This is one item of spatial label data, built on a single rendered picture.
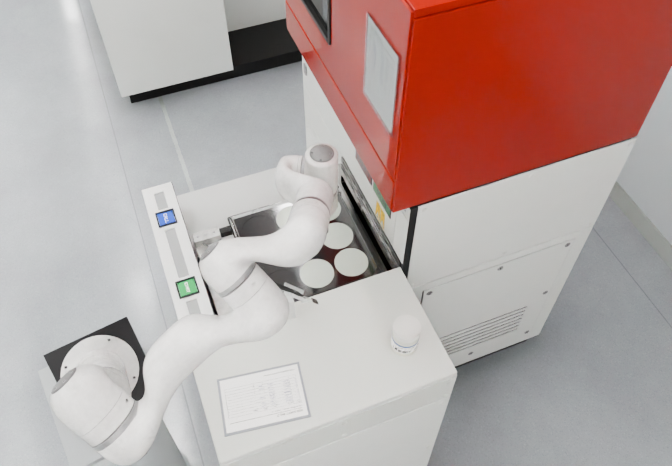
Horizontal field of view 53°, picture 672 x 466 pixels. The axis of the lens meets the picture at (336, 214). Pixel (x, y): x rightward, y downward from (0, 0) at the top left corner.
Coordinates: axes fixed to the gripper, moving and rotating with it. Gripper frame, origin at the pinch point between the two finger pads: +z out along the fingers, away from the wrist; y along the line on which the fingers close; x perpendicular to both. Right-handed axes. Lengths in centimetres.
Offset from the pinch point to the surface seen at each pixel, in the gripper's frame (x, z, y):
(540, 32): 37, -69, -26
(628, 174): 61, 82, -157
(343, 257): 7.1, 10.1, -0.8
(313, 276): 3.9, 10.0, 9.7
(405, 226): 23.6, -14.3, -4.9
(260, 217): -22.5, 10.6, 2.0
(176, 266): -27.3, 4.7, 32.6
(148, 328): -72, 101, 27
